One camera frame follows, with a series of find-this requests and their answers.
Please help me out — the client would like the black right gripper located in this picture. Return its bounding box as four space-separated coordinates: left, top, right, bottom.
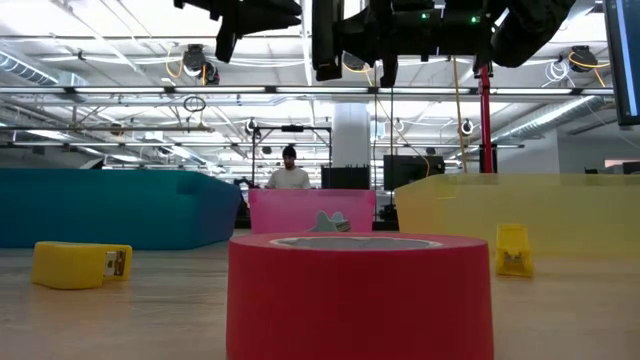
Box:
312 0 494 89

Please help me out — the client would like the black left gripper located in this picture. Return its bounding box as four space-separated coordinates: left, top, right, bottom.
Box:
173 0 304 64

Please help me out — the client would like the pink plastic bin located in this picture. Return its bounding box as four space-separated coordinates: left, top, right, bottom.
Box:
248 188 377 235

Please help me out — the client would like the yellow plastic bin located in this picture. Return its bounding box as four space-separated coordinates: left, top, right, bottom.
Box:
393 173 640 261

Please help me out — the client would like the teal plastic bin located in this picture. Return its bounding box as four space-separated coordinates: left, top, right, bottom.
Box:
0 168 243 251

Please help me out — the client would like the black background monitor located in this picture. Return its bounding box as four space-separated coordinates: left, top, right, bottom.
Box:
320 165 372 190
383 154 446 191

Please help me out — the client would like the yellow hanging cable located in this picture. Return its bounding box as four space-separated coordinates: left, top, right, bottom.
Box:
452 57 469 174

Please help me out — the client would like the red desk lamp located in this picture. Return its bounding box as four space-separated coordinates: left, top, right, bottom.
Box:
477 64 496 175

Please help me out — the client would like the black background rig frame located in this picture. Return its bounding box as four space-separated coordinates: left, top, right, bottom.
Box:
251 124 334 187

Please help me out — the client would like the orange-red tape roll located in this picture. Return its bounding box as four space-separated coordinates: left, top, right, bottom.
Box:
225 232 496 360

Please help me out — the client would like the yellow mini stapler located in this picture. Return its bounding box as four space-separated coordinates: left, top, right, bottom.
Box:
494 223 535 279
30 241 134 291

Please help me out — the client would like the white building column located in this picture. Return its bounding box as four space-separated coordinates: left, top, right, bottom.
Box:
332 103 372 169

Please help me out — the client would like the black computer monitor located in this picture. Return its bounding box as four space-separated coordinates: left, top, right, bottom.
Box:
602 0 640 127

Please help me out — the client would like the person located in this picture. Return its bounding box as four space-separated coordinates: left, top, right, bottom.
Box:
264 145 312 190

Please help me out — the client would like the small metal clip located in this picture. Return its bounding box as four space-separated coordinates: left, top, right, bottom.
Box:
307 210 352 234

